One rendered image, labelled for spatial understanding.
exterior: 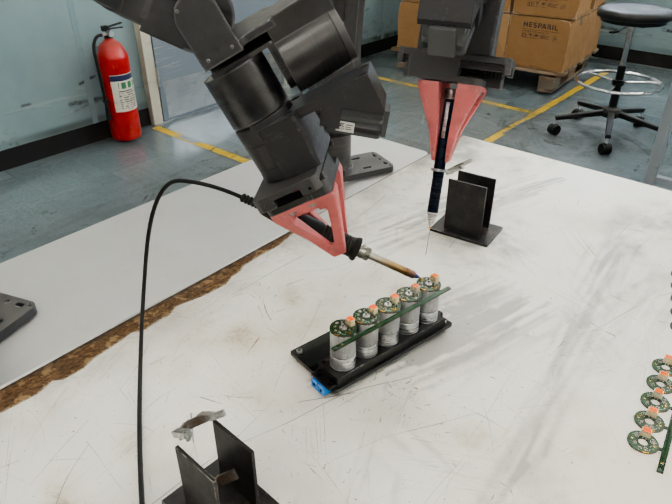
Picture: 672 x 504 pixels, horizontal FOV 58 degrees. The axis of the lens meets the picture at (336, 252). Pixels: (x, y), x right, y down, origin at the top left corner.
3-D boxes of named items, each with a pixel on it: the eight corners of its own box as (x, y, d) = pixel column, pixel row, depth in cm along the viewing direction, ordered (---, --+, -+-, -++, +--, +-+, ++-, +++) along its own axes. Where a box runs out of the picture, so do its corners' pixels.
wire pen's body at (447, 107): (442, 212, 62) (460, 100, 59) (438, 214, 60) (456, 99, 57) (426, 209, 62) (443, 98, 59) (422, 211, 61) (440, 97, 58)
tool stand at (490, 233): (462, 242, 88) (427, 174, 87) (523, 222, 82) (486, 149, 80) (445, 260, 84) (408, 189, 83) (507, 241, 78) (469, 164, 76)
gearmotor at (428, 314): (408, 321, 65) (411, 281, 62) (424, 313, 66) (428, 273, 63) (425, 333, 63) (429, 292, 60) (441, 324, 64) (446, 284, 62)
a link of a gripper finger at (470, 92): (465, 168, 56) (484, 62, 54) (389, 156, 58) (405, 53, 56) (473, 163, 62) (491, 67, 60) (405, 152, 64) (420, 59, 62)
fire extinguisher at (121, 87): (106, 136, 314) (83, 25, 285) (132, 128, 324) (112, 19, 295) (122, 143, 306) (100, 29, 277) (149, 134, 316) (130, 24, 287)
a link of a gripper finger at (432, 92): (480, 171, 56) (501, 64, 53) (404, 158, 58) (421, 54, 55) (487, 165, 62) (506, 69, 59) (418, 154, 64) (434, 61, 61)
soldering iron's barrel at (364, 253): (411, 276, 63) (355, 251, 62) (418, 265, 63) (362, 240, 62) (410, 285, 62) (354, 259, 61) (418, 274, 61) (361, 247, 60)
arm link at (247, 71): (303, 95, 58) (265, 27, 55) (309, 107, 52) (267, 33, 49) (240, 132, 58) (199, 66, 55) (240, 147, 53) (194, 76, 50)
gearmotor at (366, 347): (347, 355, 60) (347, 313, 57) (366, 345, 61) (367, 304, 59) (363, 368, 58) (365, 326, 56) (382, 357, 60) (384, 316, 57)
